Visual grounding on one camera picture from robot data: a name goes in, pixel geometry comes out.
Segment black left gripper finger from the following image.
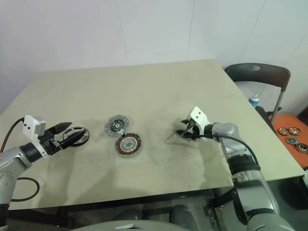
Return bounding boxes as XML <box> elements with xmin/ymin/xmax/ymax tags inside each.
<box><xmin>60</xmin><ymin>131</ymin><xmax>85</xmax><ymax>150</ymax></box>
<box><xmin>51</xmin><ymin>122</ymin><xmax>72</xmax><ymax>133</ymax></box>

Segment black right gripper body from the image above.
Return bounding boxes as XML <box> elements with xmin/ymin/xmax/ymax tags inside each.
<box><xmin>186</xmin><ymin>119</ymin><xmax>205</xmax><ymax>138</ymax></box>

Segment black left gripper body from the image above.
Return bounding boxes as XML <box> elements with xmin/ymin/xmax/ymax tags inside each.
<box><xmin>39</xmin><ymin>128</ymin><xmax>64</xmax><ymax>154</ymax></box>

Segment round metal bearing part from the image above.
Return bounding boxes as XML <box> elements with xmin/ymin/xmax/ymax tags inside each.
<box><xmin>104</xmin><ymin>115</ymin><xmax>131</xmax><ymax>137</ymax></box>

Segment motor stator with copper windings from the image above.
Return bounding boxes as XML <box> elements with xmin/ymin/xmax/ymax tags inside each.
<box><xmin>115</xmin><ymin>133</ymin><xmax>145</xmax><ymax>158</ymax></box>

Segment dark grey rounded shape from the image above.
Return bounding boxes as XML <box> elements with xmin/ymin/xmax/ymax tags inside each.
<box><xmin>169</xmin><ymin>204</ymin><xmax>201</xmax><ymax>225</ymax></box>

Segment black folding chair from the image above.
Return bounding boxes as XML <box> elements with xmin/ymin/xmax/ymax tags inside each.
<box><xmin>225</xmin><ymin>63</ymin><xmax>292</xmax><ymax>123</ymax></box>

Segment grey robot torso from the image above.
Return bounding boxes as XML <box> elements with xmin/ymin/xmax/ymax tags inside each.
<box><xmin>79</xmin><ymin>211</ymin><xmax>299</xmax><ymax>231</ymax></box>

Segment orange tray with bearings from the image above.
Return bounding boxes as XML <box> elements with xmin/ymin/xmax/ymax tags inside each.
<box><xmin>271</xmin><ymin>113</ymin><xmax>308</xmax><ymax>167</ymax></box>

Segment black framed glass cabinet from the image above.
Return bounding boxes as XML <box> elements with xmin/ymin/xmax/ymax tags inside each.
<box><xmin>296</xmin><ymin>105</ymin><xmax>308</xmax><ymax>121</ymax></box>

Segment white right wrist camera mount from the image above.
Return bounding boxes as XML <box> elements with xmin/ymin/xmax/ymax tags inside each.
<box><xmin>189</xmin><ymin>106</ymin><xmax>215</xmax><ymax>135</ymax></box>

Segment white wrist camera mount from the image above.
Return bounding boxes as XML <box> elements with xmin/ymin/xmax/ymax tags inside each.
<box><xmin>23</xmin><ymin>115</ymin><xmax>48</xmax><ymax>159</ymax></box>
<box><xmin>189</xmin><ymin>106</ymin><xmax>215</xmax><ymax>135</ymax></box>

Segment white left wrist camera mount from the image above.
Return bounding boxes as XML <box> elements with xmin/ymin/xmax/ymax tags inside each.
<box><xmin>23</xmin><ymin>115</ymin><xmax>48</xmax><ymax>159</ymax></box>

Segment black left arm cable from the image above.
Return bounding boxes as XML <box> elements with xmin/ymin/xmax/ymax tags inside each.
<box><xmin>0</xmin><ymin>117</ymin><xmax>40</xmax><ymax>202</ymax></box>

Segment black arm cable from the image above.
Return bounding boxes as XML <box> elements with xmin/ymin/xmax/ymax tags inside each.
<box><xmin>0</xmin><ymin>117</ymin><xmax>40</xmax><ymax>202</ymax></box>
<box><xmin>182</xmin><ymin>134</ymin><xmax>262</xmax><ymax>170</ymax></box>

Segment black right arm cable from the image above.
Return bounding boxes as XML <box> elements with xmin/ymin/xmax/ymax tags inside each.
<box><xmin>182</xmin><ymin>134</ymin><xmax>262</xmax><ymax>170</ymax></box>

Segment black metal table frame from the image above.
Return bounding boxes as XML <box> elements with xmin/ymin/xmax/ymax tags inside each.
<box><xmin>7</xmin><ymin>185</ymin><xmax>235</xmax><ymax>228</ymax></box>

